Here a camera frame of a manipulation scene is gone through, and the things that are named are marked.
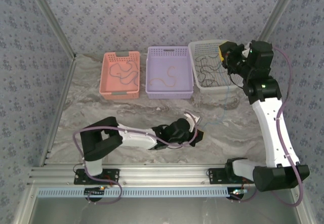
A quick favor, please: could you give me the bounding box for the dark blue thin cable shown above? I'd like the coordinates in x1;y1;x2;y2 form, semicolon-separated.
109;60;140;87

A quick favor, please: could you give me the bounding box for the light blue slotted cable duct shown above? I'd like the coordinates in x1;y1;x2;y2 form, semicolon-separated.
37;187;229;199

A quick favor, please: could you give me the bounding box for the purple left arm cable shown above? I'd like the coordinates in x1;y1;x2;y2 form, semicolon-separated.
72;112;200;206

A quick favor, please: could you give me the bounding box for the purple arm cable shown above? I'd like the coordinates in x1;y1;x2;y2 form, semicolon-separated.
72;112;200;206
231;46;304;208

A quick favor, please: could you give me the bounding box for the purple perforated plastic basket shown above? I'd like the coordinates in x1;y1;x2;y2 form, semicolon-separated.
145;46;195;100

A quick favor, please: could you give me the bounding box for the aluminium front rail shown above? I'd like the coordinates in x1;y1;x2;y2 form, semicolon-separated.
28;165;304;186

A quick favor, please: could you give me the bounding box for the white perforated plastic basket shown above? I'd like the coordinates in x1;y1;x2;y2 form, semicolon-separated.
187;39;249;94

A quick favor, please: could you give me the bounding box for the aluminium frame post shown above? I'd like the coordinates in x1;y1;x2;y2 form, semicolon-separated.
25;0;77;60
258;0;303;44

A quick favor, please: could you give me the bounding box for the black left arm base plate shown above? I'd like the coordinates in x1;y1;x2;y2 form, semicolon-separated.
73;168;120;185

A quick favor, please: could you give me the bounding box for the thin tan cable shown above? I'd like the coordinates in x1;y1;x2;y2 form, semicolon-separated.
149;65;178;87

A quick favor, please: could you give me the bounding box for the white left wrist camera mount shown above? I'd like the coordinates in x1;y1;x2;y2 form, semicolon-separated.
183;109;203;131

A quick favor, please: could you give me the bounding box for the small black controller board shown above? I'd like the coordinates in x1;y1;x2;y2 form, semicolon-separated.
228;188;248;198
84;187;106;197

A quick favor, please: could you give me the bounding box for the pink perforated plastic basket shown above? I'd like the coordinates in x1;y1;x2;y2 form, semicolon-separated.
99;51;141;100

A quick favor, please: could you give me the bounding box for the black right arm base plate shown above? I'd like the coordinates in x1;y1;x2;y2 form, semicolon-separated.
208;168;255;184

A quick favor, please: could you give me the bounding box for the thin black cable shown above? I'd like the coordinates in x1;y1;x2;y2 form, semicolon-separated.
198;63;216;88
196;54;230;85

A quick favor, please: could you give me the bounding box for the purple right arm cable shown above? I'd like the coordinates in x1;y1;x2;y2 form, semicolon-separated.
231;46;304;208

